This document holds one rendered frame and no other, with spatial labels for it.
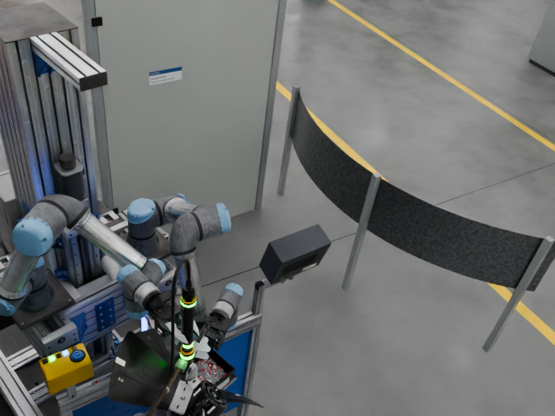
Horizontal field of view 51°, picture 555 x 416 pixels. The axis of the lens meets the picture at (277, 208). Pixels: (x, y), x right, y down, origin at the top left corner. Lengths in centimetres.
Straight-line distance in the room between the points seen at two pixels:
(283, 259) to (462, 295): 213
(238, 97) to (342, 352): 172
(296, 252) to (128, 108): 149
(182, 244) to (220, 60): 169
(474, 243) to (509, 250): 19
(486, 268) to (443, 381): 74
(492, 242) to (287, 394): 142
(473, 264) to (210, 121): 182
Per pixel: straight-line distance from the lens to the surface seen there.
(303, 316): 377
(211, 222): 213
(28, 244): 194
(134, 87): 338
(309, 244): 242
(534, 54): 800
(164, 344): 210
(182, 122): 364
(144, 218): 247
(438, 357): 383
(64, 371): 223
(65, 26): 214
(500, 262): 348
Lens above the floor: 288
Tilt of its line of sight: 40 degrees down
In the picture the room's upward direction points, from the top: 8 degrees clockwise
